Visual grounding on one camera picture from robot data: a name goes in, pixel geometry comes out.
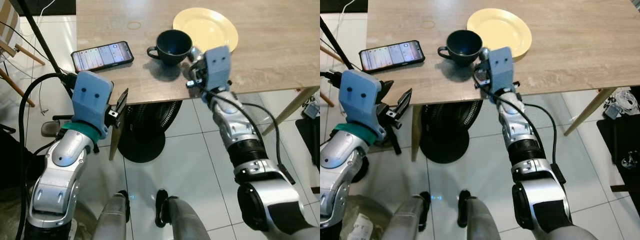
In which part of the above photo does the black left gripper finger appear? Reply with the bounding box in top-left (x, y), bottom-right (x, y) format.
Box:
top-left (116, 88), bottom-right (130, 126)
top-left (396, 88), bottom-right (414, 124)
top-left (382, 81), bottom-right (396, 108)

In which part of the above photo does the light wooden table leg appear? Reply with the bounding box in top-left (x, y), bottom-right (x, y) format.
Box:
top-left (564, 87), bottom-right (619, 137)
top-left (109, 102), bottom-right (126, 161)
top-left (262, 86), bottom-right (321, 137)
top-left (411, 104), bottom-right (424, 162)

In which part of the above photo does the black floor fan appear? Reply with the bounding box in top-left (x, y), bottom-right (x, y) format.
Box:
top-left (419, 100), bottom-right (483, 164)
top-left (117, 100), bottom-right (183, 164)

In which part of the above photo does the black smartphone lit screen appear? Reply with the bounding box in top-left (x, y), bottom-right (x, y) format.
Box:
top-left (359, 40), bottom-right (426, 73)
top-left (71, 41), bottom-right (135, 73)

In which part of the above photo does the round yellow plate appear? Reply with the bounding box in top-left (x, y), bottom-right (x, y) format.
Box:
top-left (172, 7), bottom-right (239, 55)
top-left (466, 8), bottom-right (533, 60)

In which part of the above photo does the thin black tripod leg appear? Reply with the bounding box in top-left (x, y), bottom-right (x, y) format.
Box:
top-left (320, 15), bottom-right (358, 88)
top-left (10, 0), bottom-right (76, 98)

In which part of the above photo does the black floor mat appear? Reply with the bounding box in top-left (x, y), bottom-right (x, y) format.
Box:
top-left (295, 117), bottom-right (321, 195)
top-left (597, 117), bottom-right (640, 193)

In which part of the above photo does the grey left robot leg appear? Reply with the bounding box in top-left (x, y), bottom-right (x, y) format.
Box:
top-left (385, 192), bottom-right (431, 240)
top-left (94, 191), bottom-right (132, 240)

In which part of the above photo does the grey robot leg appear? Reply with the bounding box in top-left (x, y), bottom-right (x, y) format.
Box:
top-left (94, 191), bottom-right (132, 240)
top-left (155, 189), bottom-right (211, 240)
top-left (385, 192), bottom-right (431, 240)
top-left (457, 189), bottom-right (501, 240)

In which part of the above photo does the clear plastic bag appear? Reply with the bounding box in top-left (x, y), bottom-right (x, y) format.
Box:
top-left (345, 195), bottom-right (401, 240)

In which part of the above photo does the grey right robot leg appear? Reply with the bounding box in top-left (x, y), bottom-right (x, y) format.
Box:
top-left (457, 189), bottom-right (501, 240)
top-left (155, 189), bottom-right (211, 240)

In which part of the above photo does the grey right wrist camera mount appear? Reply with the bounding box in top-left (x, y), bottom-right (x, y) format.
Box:
top-left (488, 46), bottom-right (516, 92)
top-left (204, 46), bottom-right (232, 92)

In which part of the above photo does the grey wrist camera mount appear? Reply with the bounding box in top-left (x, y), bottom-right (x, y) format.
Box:
top-left (204, 46), bottom-right (232, 92)
top-left (71, 71), bottom-right (115, 138)
top-left (338, 69), bottom-right (388, 141)
top-left (488, 46), bottom-right (516, 92)

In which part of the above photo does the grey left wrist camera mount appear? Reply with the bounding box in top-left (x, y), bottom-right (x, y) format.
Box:
top-left (338, 69), bottom-right (388, 141)
top-left (71, 71), bottom-right (115, 138)

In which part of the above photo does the black cup with handle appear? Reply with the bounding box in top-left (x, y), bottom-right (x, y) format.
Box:
top-left (437, 29), bottom-right (484, 66)
top-left (146, 29), bottom-right (194, 66)

